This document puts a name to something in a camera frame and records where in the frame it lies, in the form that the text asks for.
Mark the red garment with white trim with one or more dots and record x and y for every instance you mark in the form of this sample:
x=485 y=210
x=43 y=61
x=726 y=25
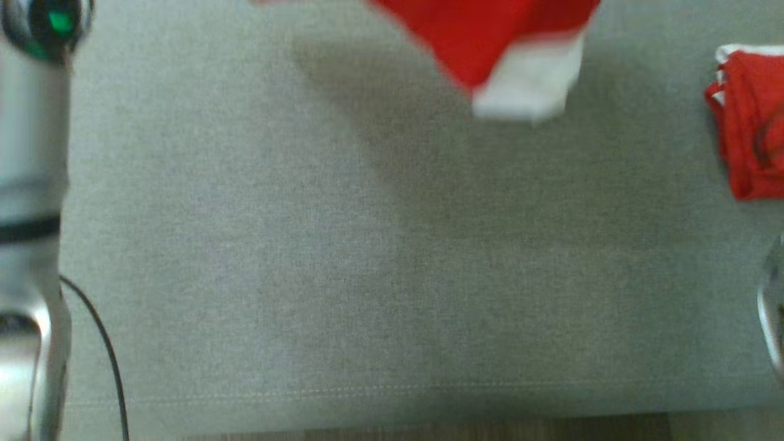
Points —
x=750 y=122
x=484 y=37

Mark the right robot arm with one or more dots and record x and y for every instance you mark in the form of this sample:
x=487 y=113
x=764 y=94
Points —
x=775 y=312

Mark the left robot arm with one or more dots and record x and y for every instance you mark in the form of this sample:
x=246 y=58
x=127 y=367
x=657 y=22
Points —
x=30 y=184

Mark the large grey sofa chaise cushion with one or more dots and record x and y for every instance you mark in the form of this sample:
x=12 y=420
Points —
x=306 y=245

